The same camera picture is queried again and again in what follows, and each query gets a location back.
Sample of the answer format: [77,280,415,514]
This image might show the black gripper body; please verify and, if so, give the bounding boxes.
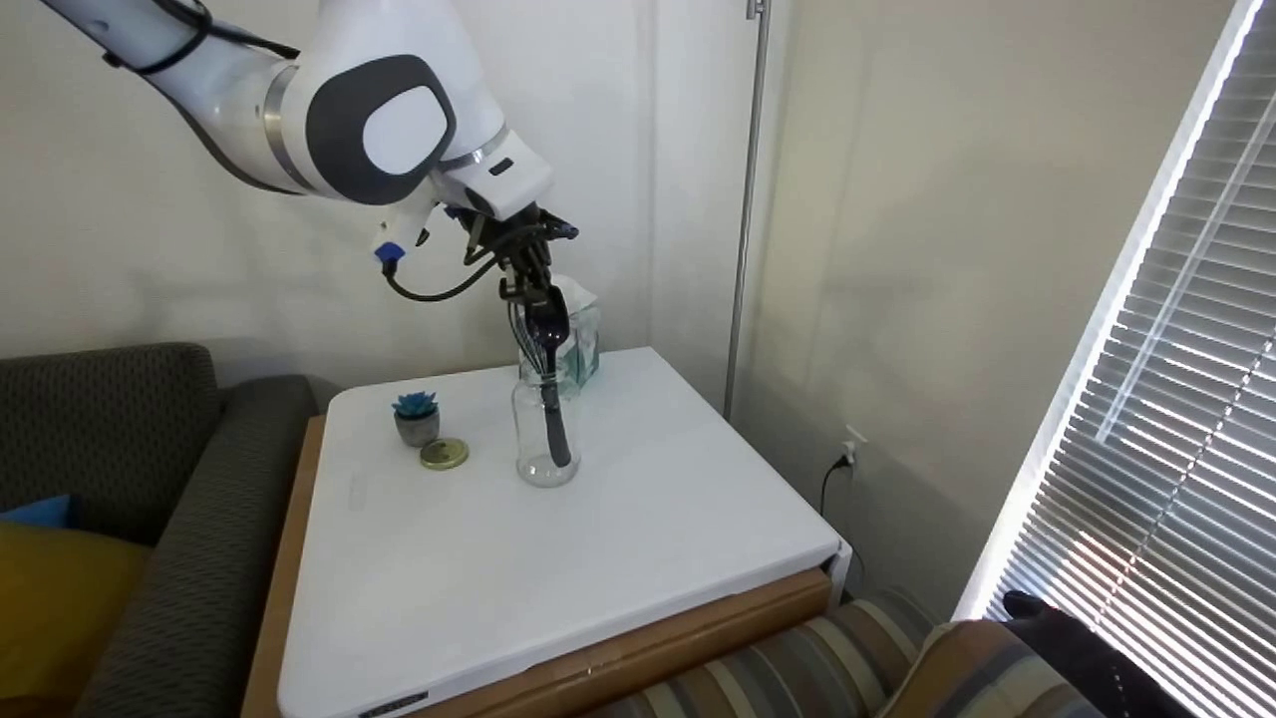
[455,205,577,282]

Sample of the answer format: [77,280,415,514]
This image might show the black ladle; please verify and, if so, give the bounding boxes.
[525,288,569,467]

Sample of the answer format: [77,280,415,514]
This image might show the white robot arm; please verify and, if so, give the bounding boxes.
[43,0,577,354]

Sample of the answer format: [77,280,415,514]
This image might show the clear glass jar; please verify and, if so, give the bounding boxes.
[509,362,582,489]

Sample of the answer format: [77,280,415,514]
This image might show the gold jar lid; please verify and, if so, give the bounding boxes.
[418,439,471,471]

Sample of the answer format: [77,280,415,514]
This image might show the teal patterned tissue box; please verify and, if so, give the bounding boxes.
[556,277,604,390]

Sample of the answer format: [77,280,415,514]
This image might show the small blue succulent pot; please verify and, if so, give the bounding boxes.
[390,390,439,447]

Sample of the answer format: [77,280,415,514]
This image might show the white table top board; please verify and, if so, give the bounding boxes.
[277,348,848,718]

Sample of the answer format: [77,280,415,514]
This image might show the wooden side table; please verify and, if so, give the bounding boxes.
[237,410,838,718]

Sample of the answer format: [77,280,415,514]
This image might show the grey armchair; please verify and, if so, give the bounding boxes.
[0,342,318,718]

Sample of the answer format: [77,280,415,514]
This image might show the striped sofa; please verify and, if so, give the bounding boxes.
[582,591,1199,718]

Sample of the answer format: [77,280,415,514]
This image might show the blue cushion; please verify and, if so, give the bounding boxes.
[0,494,71,531]

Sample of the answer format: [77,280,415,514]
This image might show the yellow cushion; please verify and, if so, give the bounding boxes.
[0,523,152,718]

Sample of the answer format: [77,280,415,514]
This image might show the white window blinds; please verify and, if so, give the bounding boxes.
[959,0,1276,718]

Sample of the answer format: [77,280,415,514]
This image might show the wall outlet with plug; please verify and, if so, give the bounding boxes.
[818,422,870,514]

